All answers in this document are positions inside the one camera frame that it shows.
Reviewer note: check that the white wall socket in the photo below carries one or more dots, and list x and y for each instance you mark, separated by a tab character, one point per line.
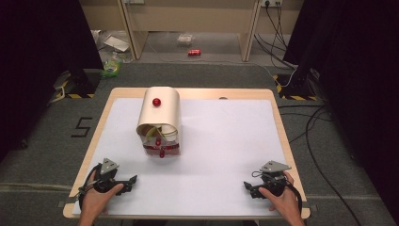
271	2

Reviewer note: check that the person's left hand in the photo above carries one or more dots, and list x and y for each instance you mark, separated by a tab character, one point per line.
95	202

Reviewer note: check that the crumpled clear plastic bag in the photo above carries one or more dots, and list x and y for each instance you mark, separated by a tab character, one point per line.
114	44

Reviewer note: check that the red drink can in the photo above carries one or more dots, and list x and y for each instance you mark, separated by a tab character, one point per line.
194	52

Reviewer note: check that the light wooden desk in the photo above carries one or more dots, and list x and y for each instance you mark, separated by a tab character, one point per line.
194	15

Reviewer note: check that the black curtain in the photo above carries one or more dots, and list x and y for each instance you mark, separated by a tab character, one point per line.
360	78
37	62

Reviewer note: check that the hazard striped stand base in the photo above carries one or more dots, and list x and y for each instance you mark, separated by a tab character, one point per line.
78	89
295	92

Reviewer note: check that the person's right hand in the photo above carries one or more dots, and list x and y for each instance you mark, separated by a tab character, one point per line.
287	204

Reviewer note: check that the clear plastic package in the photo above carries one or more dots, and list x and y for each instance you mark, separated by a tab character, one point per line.
185	39

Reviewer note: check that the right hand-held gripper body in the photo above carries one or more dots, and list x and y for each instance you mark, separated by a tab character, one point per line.
274	182

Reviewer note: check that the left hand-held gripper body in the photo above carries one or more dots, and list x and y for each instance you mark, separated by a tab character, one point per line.
108	175

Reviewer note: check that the white table mat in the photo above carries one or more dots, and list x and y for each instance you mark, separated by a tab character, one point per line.
219	150

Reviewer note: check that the green snack packet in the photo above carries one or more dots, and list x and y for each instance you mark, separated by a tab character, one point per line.
111	68

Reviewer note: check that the cream bread box red knob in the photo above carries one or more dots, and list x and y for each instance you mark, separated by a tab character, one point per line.
160	114

